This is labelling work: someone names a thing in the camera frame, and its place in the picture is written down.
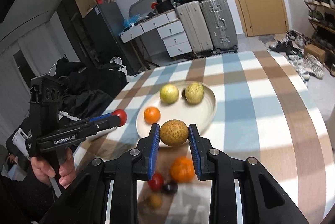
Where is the wooden shoe rack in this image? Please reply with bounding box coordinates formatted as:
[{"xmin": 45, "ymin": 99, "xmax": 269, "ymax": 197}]
[{"xmin": 305, "ymin": 2, "xmax": 334, "ymax": 66}]

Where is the red tomato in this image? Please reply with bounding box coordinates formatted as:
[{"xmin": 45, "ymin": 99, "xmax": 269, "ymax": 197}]
[
  {"xmin": 112, "ymin": 109, "xmax": 127, "ymax": 126},
  {"xmin": 148, "ymin": 173, "xmax": 164, "ymax": 192}
]

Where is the person's left hand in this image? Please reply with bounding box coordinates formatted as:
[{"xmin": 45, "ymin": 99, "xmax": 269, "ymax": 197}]
[{"xmin": 31, "ymin": 148, "xmax": 76, "ymax": 188}]

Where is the black clothing pile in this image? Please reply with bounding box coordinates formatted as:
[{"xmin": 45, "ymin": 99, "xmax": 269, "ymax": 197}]
[{"xmin": 54, "ymin": 57, "xmax": 127, "ymax": 119}]

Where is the cream round plate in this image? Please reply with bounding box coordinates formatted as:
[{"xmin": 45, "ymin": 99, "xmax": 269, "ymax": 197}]
[{"xmin": 136, "ymin": 84, "xmax": 218, "ymax": 138}]

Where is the orange front mandarin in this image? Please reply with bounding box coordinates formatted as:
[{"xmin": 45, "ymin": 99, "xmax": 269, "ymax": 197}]
[{"xmin": 143, "ymin": 107, "xmax": 161, "ymax": 124}]

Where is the orange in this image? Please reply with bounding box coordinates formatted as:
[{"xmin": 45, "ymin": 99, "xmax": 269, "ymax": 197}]
[{"xmin": 169, "ymin": 157, "xmax": 195, "ymax": 183}]

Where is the brown kiwi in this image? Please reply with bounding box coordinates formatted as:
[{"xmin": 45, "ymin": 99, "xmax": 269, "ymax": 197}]
[
  {"xmin": 160, "ymin": 120, "xmax": 188, "ymax": 146},
  {"xmin": 147, "ymin": 193, "xmax": 162, "ymax": 209}
]

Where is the dark purple plum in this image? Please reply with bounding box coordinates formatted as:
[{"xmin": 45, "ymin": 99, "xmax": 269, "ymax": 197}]
[{"xmin": 162, "ymin": 182, "xmax": 178, "ymax": 195}]

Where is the smooth yellow-green guava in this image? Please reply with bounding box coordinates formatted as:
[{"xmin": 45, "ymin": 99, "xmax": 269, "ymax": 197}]
[{"xmin": 160, "ymin": 83, "xmax": 179, "ymax": 104}]

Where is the black refrigerator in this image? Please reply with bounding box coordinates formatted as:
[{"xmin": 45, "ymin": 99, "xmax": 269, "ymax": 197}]
[{"xmin": 84, "ymin": 2, "xmax": 141, "ymax": 74}]

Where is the white drawer desk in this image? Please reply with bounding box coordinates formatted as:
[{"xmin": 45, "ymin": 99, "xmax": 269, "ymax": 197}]
[{"xmin": 120, "ymin": 10, "xmax": 192, "ymax": 58}]

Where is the silver aluminium suitcase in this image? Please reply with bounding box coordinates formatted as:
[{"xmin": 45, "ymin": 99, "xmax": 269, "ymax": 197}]
[{"xmin": 200, "ymin": 0, "xmax": 238, "ymax": 53}]

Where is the bumpy yellow guava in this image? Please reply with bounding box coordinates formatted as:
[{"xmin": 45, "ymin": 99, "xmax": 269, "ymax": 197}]
[{"xmin": 184, "ymin": 82, "xmax": 204, "ymax": 104}]

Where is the beige suitcase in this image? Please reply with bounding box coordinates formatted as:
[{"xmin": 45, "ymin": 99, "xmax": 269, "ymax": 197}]
[{"xmin": 175, "ymin": 1, "xmax": 214, "ymax": 54}]

